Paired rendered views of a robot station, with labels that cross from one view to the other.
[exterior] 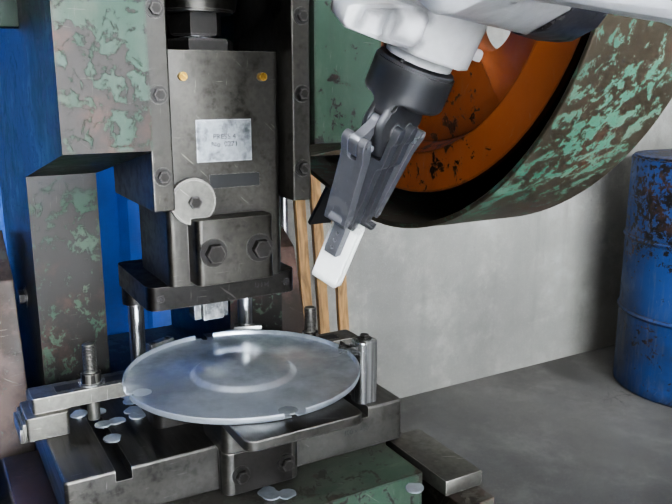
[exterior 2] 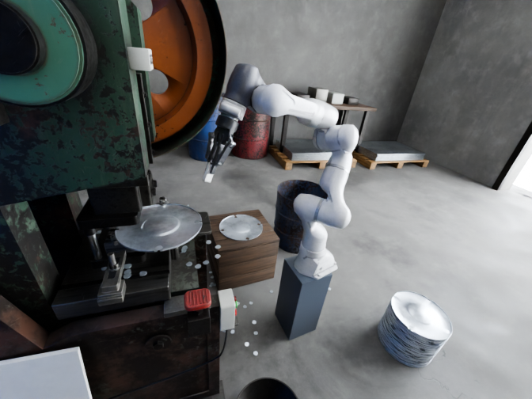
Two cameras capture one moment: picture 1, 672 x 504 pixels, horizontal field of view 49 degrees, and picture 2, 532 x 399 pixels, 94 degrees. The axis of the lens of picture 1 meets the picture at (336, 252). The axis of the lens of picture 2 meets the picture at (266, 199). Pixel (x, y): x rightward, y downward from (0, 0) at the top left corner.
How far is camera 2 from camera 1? 88 cm
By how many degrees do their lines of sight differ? 76
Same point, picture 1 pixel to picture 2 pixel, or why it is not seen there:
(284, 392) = (184, 220)
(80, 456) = (150, 283)
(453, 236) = not seen: outside the picture
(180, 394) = (169, 239)
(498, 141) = (176, 126)
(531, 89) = (188, 110)
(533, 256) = not seen: hidden behind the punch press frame
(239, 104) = not seen: hidden behind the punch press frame
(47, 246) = (21, 237)
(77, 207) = (22, 209)
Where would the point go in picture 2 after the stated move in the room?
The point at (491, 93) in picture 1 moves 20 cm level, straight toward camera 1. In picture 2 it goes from (161, 108) to (200, 117)
